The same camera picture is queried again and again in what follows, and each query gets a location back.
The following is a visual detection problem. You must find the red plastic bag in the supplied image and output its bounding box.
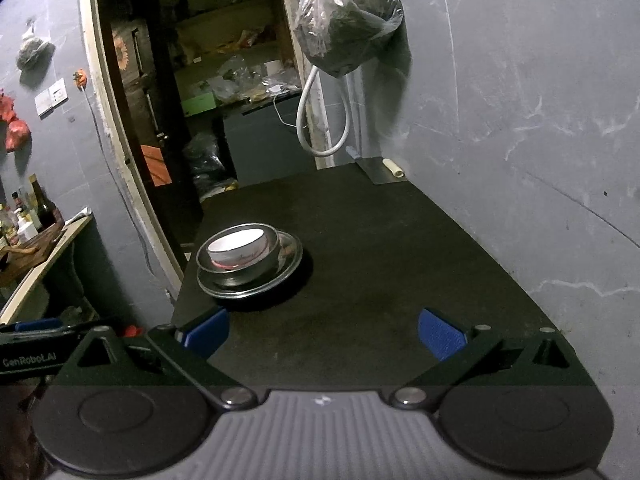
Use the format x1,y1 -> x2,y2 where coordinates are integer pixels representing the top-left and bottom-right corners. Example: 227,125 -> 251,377
0,89 -> 32,152

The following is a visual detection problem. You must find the wooden side board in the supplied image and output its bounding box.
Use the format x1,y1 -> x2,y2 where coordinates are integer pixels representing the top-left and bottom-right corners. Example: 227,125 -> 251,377
0,212 -> 94,323

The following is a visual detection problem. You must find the cluttered wooden shelf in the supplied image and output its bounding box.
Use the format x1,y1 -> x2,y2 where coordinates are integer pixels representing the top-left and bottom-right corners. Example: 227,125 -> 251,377
150,0 -> 303,111

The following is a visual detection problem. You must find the green box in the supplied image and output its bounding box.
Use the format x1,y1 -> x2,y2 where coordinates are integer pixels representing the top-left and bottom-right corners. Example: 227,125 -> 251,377
180,92 -> 219,117

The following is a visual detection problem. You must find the black plastic bag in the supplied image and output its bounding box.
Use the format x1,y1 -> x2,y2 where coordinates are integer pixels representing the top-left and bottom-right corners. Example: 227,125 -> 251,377
182,132 -> 239,197

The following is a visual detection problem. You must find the white hose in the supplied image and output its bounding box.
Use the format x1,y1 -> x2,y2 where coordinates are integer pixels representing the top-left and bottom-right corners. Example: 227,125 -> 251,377
296,65 -> 352,157

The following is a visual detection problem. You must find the thin white cable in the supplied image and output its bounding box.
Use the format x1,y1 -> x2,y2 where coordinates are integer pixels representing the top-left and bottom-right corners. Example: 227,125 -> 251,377
272,91 -> 302,130

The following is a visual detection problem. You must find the white ceramic bowl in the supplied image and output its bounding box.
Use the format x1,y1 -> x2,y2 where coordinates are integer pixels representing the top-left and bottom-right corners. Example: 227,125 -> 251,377
206,228 -> 271,264

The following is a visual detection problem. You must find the small glass bottle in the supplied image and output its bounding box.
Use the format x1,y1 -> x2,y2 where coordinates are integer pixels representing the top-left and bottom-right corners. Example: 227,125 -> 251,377
10,190 -> 32,233

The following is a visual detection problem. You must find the white door frame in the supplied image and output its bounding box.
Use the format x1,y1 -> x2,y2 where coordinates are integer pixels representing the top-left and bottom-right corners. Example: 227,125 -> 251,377
77,0 -> 193,311

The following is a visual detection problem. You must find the dark glass bottle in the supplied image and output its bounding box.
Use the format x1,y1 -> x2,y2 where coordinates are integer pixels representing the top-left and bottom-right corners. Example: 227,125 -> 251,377
27,174 -> 59,232

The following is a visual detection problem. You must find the person's left forearm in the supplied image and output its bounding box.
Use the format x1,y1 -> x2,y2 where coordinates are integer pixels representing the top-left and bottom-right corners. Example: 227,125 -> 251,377
0,376 -> 51,466

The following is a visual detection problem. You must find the hanging clear plastic bag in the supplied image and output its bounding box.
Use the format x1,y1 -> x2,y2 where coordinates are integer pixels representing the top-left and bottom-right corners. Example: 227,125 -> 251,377
293,0 -> 405,79

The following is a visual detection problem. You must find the grey hanging bag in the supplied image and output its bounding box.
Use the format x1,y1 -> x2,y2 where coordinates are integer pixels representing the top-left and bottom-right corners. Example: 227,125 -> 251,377
17,24 -> 56,72

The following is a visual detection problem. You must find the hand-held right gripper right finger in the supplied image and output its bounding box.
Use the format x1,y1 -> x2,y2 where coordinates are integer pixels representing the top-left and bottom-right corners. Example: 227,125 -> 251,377
390,309 -> 598,409

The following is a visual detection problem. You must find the steel bowl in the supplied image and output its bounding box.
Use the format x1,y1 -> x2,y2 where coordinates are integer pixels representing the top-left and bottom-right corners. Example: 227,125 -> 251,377
195,223 -> 282,287

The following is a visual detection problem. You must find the white wall switch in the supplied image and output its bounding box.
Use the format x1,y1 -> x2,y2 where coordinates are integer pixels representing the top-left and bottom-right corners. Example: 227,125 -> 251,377
34,78 -> 69,119

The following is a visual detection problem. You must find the wooden basket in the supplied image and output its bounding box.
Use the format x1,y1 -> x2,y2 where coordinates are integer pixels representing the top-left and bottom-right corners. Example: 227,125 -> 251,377
0,219 -> 67,282

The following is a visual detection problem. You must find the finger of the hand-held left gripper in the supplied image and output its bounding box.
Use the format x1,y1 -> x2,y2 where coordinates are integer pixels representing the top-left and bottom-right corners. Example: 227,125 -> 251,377
0,323 -> 102,346
14,318 -> 65,332

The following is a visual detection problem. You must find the cleaver with cream handle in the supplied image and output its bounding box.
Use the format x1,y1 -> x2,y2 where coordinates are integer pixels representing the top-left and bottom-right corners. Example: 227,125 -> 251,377
356,157 -> 406,185

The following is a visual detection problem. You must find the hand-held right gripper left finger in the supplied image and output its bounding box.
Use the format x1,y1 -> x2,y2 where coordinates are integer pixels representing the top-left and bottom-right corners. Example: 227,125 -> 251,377
47,307 -> 258,411

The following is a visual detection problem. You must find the dark wooden door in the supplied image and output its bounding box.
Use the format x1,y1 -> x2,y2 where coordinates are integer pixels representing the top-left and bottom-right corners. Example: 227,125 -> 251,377
102,0 -> 188,211

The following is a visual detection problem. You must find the dark cabinet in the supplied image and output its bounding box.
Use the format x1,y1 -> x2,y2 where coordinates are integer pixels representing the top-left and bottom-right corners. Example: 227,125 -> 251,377
222,96 -> 317,187

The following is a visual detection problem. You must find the sunflower door ornament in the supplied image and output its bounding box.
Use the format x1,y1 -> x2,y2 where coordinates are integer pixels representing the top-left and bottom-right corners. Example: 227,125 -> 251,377
113,36 -> 132,69

